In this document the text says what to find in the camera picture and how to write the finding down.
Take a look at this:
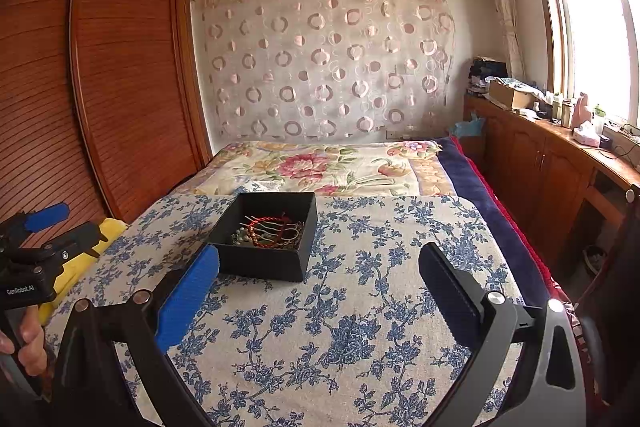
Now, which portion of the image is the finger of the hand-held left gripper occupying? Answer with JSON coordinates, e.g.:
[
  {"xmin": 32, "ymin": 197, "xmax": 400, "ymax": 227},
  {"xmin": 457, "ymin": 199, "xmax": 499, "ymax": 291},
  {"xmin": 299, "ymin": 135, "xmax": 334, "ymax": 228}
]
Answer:
[
  {"xmin": 35, "ymin": 221, "xmax": 109, "ymax": 280},
  {"xmin": 0, "ymin": 202, "xmax": 71, "ymax": 254}
]

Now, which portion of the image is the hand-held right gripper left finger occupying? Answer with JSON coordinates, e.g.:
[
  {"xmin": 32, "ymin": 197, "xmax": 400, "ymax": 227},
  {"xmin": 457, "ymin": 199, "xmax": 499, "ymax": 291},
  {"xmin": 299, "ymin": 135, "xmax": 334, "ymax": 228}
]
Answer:
[{"xmin": 50, "ymin": 243, "xmax": 221, "ymax": 427}]

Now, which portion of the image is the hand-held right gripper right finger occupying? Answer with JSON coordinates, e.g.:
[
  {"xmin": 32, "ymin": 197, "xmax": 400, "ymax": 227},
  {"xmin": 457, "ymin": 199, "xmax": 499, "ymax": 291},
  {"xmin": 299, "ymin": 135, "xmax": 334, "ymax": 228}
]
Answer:
[{"xmin": 417, "ymin": 242, "xmax": 588, "ymax": 427}]

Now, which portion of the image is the black jewelry box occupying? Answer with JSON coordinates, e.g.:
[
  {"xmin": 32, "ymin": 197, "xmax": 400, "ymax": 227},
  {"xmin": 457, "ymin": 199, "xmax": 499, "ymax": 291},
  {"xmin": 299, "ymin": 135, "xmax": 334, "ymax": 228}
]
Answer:
[{"xmin": 204, "ymin": 192, "xmax": 319, "ymax": 284}]

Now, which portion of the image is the red braided cord bracelet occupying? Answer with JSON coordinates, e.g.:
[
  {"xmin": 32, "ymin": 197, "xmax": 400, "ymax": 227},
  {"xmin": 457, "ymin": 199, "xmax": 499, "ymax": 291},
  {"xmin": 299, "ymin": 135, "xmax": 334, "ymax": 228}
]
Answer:
[{"xmin": 248, "ymin": 213, "xmax": 302, "ymax": 251}]

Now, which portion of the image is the person's left hand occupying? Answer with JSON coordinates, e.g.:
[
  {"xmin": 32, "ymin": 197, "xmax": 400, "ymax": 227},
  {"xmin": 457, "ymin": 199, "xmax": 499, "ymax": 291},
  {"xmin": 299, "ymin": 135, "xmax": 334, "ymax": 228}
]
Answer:
[{"xmin": 0, "ymin": 307, "xmax": 49, "ymax": 378}]

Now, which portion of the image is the yellow plush toy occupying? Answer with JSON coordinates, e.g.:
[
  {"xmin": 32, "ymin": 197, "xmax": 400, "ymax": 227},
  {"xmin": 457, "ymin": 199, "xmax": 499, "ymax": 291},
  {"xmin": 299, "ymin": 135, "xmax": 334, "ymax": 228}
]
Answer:
[{"xmin": 39, "ymin": 217, "xmax": 127, "ymax": 324}]

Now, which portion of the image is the dark blue red-edged blanket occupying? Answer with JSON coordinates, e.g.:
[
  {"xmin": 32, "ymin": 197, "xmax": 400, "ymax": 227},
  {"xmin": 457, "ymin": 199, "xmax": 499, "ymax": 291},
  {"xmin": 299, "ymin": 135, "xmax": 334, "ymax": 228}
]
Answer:
[{"xmin": 436, "ymin": 136, "xmax": 593, "ymax": 358}]

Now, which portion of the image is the blue floral bed cloth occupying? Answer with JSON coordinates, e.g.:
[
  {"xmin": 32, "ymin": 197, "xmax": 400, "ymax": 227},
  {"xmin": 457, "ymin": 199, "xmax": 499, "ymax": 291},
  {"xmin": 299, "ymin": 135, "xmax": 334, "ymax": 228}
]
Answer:
[{"xmin": 42, "ymin": 193, "xmax": 551, "ymax": 427}]

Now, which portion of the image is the wooden slatted wardrobe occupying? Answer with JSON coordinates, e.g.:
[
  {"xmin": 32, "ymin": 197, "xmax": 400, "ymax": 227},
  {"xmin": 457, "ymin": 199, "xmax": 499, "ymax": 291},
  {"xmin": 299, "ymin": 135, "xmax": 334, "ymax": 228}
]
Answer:
[{"xmin": 0, "ymin": 0, "xmax": 214, "ymax": 238}]

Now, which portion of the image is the wooden side cabinet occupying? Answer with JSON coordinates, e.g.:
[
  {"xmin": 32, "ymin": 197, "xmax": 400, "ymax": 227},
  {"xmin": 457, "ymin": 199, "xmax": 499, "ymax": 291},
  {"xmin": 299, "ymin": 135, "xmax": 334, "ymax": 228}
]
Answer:
[{"xmin": 462, "ymin": 94, "xmax": 640, "ymax": 290}]

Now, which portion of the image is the shoe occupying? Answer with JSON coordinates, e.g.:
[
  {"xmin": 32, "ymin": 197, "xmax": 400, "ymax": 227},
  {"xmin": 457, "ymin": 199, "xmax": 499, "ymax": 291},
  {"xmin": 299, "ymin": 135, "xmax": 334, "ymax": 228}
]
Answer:
[{"xmin": 582, "ymin": 246, "xmax": 609, "ymax": 276}]

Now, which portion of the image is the teal bag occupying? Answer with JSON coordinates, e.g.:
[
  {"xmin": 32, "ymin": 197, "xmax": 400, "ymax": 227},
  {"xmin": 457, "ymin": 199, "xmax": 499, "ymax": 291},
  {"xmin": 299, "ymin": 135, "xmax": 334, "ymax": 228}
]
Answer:
[{"xmin": 447, "ymin": 116, "xmax": 487, "ymax": 140}]

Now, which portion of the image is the pink floral blanket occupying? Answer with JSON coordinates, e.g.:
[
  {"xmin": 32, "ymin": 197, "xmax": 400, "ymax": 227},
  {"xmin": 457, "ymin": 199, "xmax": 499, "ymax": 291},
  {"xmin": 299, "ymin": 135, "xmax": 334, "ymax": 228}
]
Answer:
[{"xmin": 175, "ymin": 138, "xmax": 451, "ymax": 198}]

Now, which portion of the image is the cardboard box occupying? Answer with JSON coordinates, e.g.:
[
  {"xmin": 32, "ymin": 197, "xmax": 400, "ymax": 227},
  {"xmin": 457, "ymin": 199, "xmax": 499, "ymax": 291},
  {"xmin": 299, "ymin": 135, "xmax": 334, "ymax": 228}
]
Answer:
[{"xmin": 487, "ymin": 78, "xmax": 539, "ymax": 110}]

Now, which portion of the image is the pink tissue pack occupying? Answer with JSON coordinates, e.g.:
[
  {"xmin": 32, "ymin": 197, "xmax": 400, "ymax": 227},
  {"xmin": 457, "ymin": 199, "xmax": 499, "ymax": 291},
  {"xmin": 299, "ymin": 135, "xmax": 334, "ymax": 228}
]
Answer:
[{"xmin": 573, "ymin": 127, "xmax": 602, "ymax": 146}]

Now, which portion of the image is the pile of dark items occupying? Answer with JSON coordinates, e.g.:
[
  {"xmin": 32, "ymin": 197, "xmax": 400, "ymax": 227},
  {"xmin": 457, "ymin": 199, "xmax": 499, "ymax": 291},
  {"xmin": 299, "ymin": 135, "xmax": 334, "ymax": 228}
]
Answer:
[{"xmin": 467, "ymin": 56, "xmax": 509, "ymax": 90}]

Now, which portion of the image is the pink bottle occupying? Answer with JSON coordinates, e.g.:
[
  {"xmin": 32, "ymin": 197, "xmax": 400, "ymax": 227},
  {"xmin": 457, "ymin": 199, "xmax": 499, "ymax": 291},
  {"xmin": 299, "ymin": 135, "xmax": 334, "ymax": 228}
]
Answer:
[{"xmin": 572, "ymin": 92, "xmax": 596, "ymax": 132}]

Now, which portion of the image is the white power strip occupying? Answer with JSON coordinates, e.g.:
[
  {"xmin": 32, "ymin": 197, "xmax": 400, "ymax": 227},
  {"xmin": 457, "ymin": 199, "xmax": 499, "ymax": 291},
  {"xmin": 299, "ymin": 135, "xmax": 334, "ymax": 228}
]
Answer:
[{"xmin": 602, "ymin": 119, "xmax": 640, "ymax": 138}]

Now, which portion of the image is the circle patterned sheer curtain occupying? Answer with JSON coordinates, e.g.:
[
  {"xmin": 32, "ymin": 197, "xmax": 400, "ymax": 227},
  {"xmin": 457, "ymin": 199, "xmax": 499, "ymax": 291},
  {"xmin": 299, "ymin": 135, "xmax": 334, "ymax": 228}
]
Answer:
[{"xmin": 192, "ymin": 0, "xmax": 457, "ymax": 144}]

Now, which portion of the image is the window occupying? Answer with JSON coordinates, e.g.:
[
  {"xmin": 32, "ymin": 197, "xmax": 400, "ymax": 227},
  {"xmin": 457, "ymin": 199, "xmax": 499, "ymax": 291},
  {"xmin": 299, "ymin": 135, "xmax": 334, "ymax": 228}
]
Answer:
[{"xmin": 520, "ymin": 0, "xmax": 640, "ymax": 128}]

